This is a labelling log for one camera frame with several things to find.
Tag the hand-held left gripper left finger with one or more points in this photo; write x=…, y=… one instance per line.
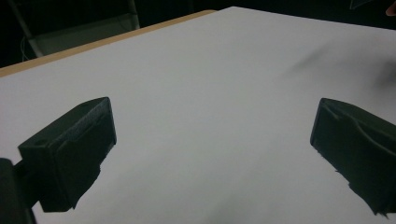
x=71, y=155

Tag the grey metal frame desk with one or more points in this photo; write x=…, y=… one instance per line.
x=84, y=31

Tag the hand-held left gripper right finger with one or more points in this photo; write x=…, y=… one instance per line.
x=358, y=146

